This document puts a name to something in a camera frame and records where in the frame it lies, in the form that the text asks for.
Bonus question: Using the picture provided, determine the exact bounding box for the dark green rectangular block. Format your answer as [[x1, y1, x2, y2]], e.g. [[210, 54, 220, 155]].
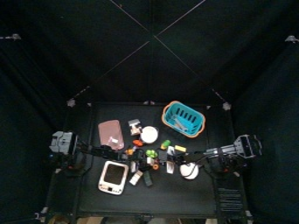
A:
[[143, 170, 155, 187]]

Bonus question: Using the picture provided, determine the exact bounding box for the white rectangular toy block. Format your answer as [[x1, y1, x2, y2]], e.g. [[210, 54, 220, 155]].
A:
[[128, 170, 146, 186]]

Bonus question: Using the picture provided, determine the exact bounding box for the grey and white toy block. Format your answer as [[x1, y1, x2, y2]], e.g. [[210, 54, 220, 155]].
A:
[[127, 118, 144, 137]]

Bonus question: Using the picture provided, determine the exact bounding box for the green and yellow toy vegetable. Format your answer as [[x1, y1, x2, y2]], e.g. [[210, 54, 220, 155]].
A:
[[160, 139, 172, 151]]

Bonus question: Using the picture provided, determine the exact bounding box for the white round bowl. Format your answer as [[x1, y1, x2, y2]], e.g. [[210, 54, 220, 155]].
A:
[[139, 125, 160, 144]]

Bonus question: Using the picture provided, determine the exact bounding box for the white handheld device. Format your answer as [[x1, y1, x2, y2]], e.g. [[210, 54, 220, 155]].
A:
[[98, 160, 130, 196]]

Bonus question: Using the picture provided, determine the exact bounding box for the pink rectangular tray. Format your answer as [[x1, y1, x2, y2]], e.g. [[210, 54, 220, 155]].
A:
[[98, 119, 127, 151]]

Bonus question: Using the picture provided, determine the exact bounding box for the teal basket with orange rim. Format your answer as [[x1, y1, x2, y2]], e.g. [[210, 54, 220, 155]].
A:
[[162, 101, 207, 138]]

